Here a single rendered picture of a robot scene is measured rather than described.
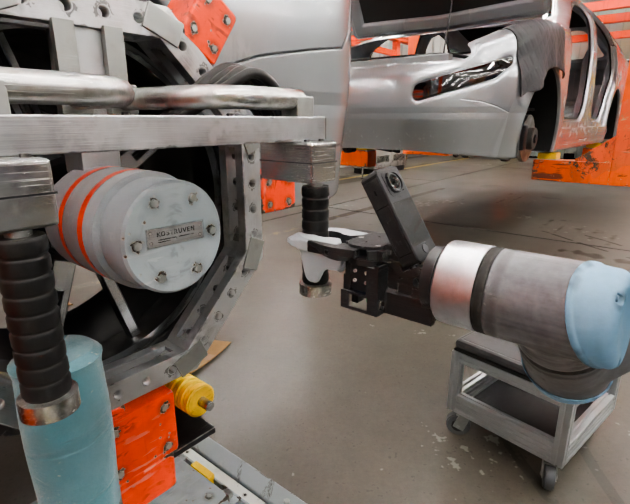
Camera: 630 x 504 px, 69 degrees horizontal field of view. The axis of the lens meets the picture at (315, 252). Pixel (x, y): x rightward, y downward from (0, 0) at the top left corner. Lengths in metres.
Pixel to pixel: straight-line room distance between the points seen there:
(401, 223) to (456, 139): 2.48
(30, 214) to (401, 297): 0.36
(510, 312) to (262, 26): 0.91
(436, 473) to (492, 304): 1.08
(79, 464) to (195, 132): 0.37
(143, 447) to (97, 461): 0.20
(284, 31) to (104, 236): 0.83
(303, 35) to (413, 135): 1.79
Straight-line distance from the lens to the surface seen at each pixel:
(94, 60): 0.65
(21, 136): 0.41
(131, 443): 0.77
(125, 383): 0.73
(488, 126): 3.00
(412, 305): 0.52
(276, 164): 0.60
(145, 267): 0.52
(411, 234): 0.51
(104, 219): 0.53
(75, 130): 0.42
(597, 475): 1.66
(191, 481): 1.13
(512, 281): 0.45
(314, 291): 0.60
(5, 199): 0.37
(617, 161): 3.92
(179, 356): 0.77
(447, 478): 1.49
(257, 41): 1.17
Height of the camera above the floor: 0.98
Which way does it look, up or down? 16 degrees down
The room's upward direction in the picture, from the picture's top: straight up
